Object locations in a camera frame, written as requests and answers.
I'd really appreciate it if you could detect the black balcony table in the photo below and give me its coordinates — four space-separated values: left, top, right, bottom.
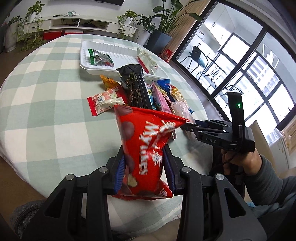
196 56 226 89

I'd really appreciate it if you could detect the tall plant blue pot right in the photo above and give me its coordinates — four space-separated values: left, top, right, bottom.
146 1 201 55

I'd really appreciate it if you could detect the red Mylikes snack bag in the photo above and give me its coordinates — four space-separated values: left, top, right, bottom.
114 105 188 200

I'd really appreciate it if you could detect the red storage box left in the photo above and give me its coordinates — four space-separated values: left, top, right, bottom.
43 30 62 41

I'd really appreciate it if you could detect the pale pink snack packet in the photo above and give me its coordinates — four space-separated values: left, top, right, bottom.
171 100 197 140

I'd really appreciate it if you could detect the long black snack package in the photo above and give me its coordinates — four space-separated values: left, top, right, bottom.
116 64 152 110

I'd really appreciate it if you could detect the black balcony chair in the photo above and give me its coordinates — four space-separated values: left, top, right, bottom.
181 46 209 75

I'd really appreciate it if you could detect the red white heart candy bag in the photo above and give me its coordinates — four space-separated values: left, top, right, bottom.
87 86 128 116

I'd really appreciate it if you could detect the person's right hand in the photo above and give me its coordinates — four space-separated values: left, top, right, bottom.
221 149 262 175

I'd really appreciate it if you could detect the plant in white pot right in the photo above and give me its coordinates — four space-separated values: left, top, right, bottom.
133 15 157 46

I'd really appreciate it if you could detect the white plastic tray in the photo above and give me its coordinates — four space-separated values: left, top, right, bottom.
80 41 168 81

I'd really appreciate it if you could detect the plant in white ribbed pot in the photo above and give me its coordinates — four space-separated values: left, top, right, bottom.
4 16 22 53

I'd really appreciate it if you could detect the panda print snack bag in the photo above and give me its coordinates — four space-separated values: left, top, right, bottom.
145 83 156 110

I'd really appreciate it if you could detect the person's right forearm grey sleeve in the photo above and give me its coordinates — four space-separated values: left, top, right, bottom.
244 156 295 219

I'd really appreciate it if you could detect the green checkered tablecloth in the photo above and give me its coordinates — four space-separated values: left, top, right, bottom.
1 35 213 236

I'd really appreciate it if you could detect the trailing plant right of console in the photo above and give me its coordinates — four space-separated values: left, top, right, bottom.
116 9 138 40

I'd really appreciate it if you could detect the pink wafer snack bar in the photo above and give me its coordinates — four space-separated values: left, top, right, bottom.
152 84 171 114

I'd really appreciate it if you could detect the blue yellow cake package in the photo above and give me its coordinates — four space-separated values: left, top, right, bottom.
157 79 171 92

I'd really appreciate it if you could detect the white tv console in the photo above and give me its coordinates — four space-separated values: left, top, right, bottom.
30 16 139 35

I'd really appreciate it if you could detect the orange snack packet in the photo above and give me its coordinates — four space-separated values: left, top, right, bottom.
99 75 120 90

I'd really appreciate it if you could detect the red storage box right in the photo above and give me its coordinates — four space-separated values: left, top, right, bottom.
63 29 84 35

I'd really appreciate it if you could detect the trailing pothos plant on console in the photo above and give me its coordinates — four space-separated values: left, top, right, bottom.
17 1 45 52

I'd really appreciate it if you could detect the green clear nut bag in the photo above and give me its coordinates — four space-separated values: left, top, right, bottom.
88 48 114 67

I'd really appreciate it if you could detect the white paper snack bag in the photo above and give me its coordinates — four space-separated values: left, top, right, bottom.
137 48 159 74

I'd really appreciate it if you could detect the red storage box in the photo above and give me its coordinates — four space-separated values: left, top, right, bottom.
63 29 84 35
43 30 62 41

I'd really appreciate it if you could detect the red gift box on floor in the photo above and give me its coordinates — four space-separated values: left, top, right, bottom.
160 49 173 63

